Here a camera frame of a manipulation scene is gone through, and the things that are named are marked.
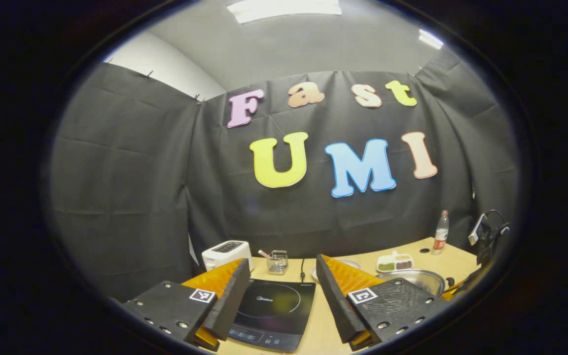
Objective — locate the white oval plate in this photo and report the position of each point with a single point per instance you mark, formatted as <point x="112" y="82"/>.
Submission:
<point x="350" y="263"/>

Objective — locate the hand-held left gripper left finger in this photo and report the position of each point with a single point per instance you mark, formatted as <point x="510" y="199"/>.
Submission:
<point x="227" y="305"/>

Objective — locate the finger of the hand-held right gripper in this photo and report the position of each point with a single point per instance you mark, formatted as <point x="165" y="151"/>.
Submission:
<point x="450" y="294"/>

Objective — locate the clear water bottle red label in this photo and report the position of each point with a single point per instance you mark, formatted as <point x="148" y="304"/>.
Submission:
<point x="440" y="236"/>

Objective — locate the white toaster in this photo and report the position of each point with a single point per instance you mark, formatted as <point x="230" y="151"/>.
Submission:
<point x="227" y="254"/>

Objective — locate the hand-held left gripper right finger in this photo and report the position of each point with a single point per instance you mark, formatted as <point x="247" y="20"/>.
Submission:
<point x="336" y="305"/>

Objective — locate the long ceiling light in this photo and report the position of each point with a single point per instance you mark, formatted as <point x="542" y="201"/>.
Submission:
<point x="284" y="9"/>

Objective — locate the white divided bean dish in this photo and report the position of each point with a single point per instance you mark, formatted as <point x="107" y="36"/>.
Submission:
<point x="395" y="262"/>

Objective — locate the pink utensil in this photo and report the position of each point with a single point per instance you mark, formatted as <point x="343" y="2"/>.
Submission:
<point x="264" y="254"/>

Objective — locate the small ceiling light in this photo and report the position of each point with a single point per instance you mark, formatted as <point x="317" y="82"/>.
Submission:
<point x="430" y="38"/>

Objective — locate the black induction cooktop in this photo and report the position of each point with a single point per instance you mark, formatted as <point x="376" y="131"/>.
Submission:
<point x="274" y="315"/>

